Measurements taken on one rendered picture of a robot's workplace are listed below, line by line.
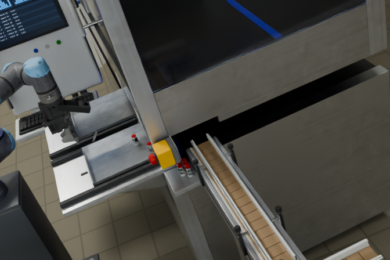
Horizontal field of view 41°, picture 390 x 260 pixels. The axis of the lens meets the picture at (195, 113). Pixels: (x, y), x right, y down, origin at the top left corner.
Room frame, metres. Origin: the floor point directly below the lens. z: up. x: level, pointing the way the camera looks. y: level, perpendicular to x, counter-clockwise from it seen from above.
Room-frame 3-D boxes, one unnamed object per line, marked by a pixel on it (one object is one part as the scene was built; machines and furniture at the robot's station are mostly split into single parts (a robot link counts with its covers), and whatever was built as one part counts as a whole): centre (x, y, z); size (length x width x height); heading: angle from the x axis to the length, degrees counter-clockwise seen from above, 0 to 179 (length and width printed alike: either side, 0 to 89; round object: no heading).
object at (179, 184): (1.50, 0.10, 0.87); 0.14 x 0.13 x 0.02; 100
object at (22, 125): (2.36, 0.67, 0.82); 0.40 x 0.14 x 0.02; 97
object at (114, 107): (2.07, 0.37, 0.90); 0.34 x 0.26 x 0.04; 100
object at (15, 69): (1.68, 0.55, 1.38); 0.11 x 0.11 x 0.08; 51
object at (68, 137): (1.62, 0.46, 1.11); 0.06 x 0.03 x 0.09; 100
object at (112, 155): (1.73, 0.30, 0.90); 0.34 x 0.26 x 0.04; 100
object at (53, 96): (1.63, 0.46, 1.30); 0.08 x 0.08 x 0.05
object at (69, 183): (1.89, 0.40, 0.87); 0.70 x 0.48 x 0.02; 10
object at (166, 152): (1.51, 0.14, 0.99); 0.08 x 0.07 x 0.07; 100
